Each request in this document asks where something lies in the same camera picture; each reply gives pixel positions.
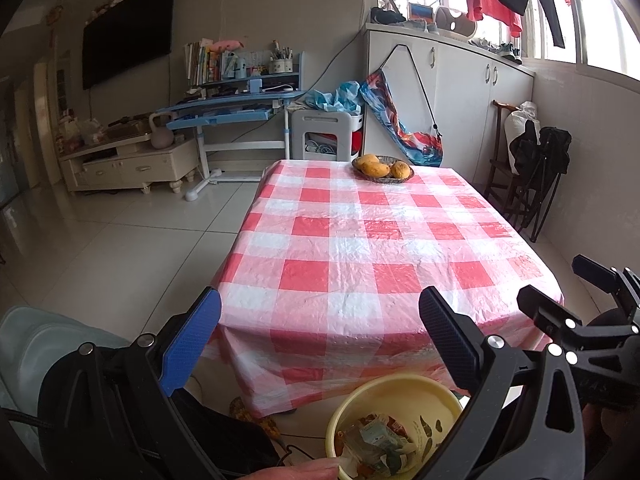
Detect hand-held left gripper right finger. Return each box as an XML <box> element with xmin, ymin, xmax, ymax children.
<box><xmin>419</xmin><ymin>287</ymin><xmax>586</xmax><ymax>480</ymax></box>

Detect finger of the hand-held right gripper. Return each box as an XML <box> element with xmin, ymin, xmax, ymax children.
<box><xmin>517</xmin><ymin>285</ymin><xmax>640</xmax><ymax>362</ymax></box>
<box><xmin>572</xmin><ymin>254</ymin><xmax>640</xmax><ymax>312</ymax></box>

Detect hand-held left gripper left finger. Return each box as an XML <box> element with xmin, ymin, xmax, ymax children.
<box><xmin>52</xmin><ymin>287</ymin><xmax>226</xmax><ymax>480</ymax></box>

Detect yellow plastic bucket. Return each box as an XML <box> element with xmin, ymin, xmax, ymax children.
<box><xmin>325</xmin><ymin>374</ymin><xmax>467</xmax><ymax>480</ymax></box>

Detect red white wrapper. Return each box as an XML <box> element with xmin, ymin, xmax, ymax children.
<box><xmin>369</xmin><ymin>412</ymin><xmax>412</xmax><ymax>432</ymax></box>

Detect milk carton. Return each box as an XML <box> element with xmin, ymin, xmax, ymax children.
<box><xmin>359</xmin><ymin>419</ymin><xmax>417</xmax><ymax>463</ymax></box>

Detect yellow patterned slipper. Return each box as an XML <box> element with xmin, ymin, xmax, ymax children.
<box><xmin>229</xmin><ymin>397</ymin><xmax>281</xmax><ymax>444</ymax></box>

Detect person's leg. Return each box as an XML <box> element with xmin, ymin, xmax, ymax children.
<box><xmin>175</xmin><ymin>390</ymin><xmax>284</xmax><ymax>480</ymax></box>

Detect red checkered tablecloth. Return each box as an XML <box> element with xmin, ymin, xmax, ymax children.
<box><xmin>200</xmin><ymin>159</ymin><xmax>566</xmax><ymax>419</ymax></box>

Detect black folded chair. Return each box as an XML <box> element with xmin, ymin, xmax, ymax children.
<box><xmin>510</xmin><ymin>120</ymin><xmax>574</xmax><ymax>244</ymax></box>

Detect wooden chair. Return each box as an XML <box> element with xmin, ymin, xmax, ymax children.
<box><xmin>484</xmin><ymin>99</ymin><xmax>542</xmax><ymax>222</ymax></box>

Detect light blue chair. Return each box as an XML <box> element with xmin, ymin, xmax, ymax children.
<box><xmin>0</xmin><ymin>305</ymin><xmax>132</xmax><ymax>461</ymax></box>

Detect white sack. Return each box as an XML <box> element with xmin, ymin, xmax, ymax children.
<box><xmin>504</xmin><ymin>101</ymin><xmax>541</xmax><ymax>176</ymax></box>

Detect woven basket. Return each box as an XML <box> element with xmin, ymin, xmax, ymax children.
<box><xmin>351</xmin><ymin>156</ymin><xmax>415</xmax><ymax>184</ymax></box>

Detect cream television cabinet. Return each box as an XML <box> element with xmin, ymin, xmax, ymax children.
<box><xmin>58</xmin><ymin>132</ymin><xmax>201</xmax><ymax>196</ymax></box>

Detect pink kettlebell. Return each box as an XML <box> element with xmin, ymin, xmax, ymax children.
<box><xmin>148</xmin><ymin>112</ymin><xmax>175</xmax><ymax>150</ymax></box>

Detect white cabinet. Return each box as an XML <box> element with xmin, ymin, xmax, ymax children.
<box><xmin>364</xmin><ymin>22</ymin><xmax>536</xmax><ymax>187</ymax></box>

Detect colourful printed bag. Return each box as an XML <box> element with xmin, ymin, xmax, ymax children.
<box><xmin>360</xmin><ymin>70</ymin><xmax>444</xmax><ymax>169</ymax></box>

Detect blue study desk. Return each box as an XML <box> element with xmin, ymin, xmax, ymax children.
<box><xmin>155</xmin><ymin>50</ymin><xmax>307</xmax><ymax>204</ymax></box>

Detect grey sneakers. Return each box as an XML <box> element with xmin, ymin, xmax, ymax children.
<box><xmin>470</xmin><ymin>37</ymin><xmax>524</xmax><ymax>64</ymax></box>

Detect white plastic stool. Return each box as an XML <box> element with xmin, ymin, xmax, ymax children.
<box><xmin>290</xmin><ymin>109</ymin><xmax>365</xmax><ymax>162</ymax></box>

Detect blue plastic bag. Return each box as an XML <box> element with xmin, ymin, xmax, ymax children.
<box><xmin>305</xmin><ymin>80</ymin><xmax>364</xmax><ymax>114</ymax></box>

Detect row of books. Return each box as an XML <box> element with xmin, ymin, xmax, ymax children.
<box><xmin>183</xmin><ymin>38</ymin><xmax>221</xmax><ymax>86</ymax></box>

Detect white pen holder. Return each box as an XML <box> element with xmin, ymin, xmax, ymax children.
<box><xmin>268</xmin><ymin>42</ymin><xmax>294</xmax><ymax>75</ymax></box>

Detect pink plush toy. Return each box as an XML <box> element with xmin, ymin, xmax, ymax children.
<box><xmin>209</xmin><ymin>37</ymin><xmax>249</xmax><ymax>54</ymax></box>

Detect black television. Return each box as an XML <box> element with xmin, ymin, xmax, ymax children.
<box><xmin>81</xmin><ymin>0</ymin><xmax>178</xmax><ymax>91</ymax></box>

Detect black shoes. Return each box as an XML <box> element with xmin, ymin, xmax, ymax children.
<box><xmin>369</xmin><ymin>7</ymin><xmax>406</xmax><ymax>26</ymax></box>

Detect black cable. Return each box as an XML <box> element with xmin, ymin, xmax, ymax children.
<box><xmin>0</xmin><ymin>406</ymin><xmax>52</xmax><ymax>431</ymax></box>
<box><xmin>276</xmin><ymin>442</ymin><xmax>327</xmax><ymax>464</ymax></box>

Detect black hanging strap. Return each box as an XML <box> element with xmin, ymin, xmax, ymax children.
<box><xmin>382</xmin><ymin>44</ymin><xmax>444</xmax><ymax>137</ymax></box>

